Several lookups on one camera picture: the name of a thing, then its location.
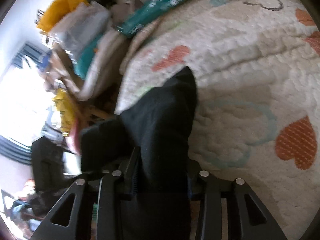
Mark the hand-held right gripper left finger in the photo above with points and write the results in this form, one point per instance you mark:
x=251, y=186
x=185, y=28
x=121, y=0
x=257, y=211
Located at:
x=131, y=177

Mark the quilted blanket with hearts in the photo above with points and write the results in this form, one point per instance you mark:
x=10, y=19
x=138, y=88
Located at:
x=237, y=67

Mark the teal cloth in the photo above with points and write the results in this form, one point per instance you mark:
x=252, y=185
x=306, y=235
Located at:
x=86, y=60

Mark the yellow plastic bag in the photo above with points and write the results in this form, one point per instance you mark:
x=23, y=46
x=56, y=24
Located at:
x=65, y=112

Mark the green cardboard box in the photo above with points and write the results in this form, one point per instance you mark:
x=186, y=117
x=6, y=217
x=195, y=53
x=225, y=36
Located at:
x=160, y=7

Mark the pink cushion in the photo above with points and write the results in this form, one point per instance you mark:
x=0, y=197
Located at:
x=76, y=137

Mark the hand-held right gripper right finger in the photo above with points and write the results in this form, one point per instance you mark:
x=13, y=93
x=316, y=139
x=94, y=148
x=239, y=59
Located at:
x=200, y=187

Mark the black pants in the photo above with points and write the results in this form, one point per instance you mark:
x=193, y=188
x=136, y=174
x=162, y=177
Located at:
x=162, y=130

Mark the black chair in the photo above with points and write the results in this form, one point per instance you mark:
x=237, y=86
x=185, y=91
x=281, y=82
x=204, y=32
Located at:
x=47, y=162

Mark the grey plastic bag of clothes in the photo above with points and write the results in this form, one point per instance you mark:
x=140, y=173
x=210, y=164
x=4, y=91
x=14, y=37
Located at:
x=82, y=27

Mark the yellow cloth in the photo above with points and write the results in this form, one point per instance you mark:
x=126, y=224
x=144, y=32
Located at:
x=61, y=11

